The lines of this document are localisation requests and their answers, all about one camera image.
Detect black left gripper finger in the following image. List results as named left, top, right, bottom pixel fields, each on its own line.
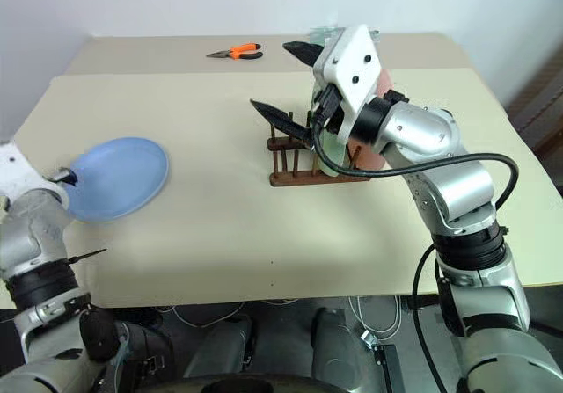
left=66, top=247, right=108, bottom=264

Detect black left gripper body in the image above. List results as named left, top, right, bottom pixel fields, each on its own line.
left=47, top=168, right=81, bottom=188

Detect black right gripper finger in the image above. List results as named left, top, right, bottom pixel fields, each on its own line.
left=249, top=98, right=314, bottom=146
left=282, top=40, right=325, bottom=67

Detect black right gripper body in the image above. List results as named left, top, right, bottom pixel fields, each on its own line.
left=312, top=81, right=349, bottom=135

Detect green plate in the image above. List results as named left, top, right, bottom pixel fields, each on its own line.
left=307, top=102, right=349, bottom=178

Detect blue plate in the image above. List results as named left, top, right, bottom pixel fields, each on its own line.
left=64, top=136, right=171, bottom=224

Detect pink plate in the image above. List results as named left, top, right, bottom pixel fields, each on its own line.
left=345, top=69, right=396, bottom=171

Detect wooden dish rack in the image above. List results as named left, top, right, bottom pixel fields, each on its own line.
left=267, top=110, right=373, bottom=188

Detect beige table cover sheet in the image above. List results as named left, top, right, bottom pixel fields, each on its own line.
left=0, top=66, right=563, bottom=313

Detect dark rounded grey shape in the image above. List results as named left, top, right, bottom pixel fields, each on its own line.
left=310, top=307, right=369, bottom=388
left=183, top=316, right=257, bottom=381

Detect dark striped furniture piece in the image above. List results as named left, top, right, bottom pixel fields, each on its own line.
left=508, top=45, right=563, bottom=152

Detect small black box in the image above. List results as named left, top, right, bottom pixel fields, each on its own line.
left=372, top=343, right=406, bottom=393

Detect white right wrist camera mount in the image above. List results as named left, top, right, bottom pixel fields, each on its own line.
left=312, top=24, right=384, bottom=142

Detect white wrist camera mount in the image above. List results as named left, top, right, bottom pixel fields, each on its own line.
left=0, top=141, right=46, bottom=200
left=312, top=24, right=384, bottom=142

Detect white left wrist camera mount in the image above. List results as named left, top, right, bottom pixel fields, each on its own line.
left=0, top=141, right=46, bottom=200

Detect orange handled pliers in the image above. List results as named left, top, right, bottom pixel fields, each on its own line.
left=206, top=41, right=265, bottom=62

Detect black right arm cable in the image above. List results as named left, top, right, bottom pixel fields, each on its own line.
left=307, top=111, right=520, bottom=393

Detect thin white cable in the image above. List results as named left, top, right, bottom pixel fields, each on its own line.
left=156, top=296, right=296, bottom=329
left=347, top=295, right=404, bottom=344

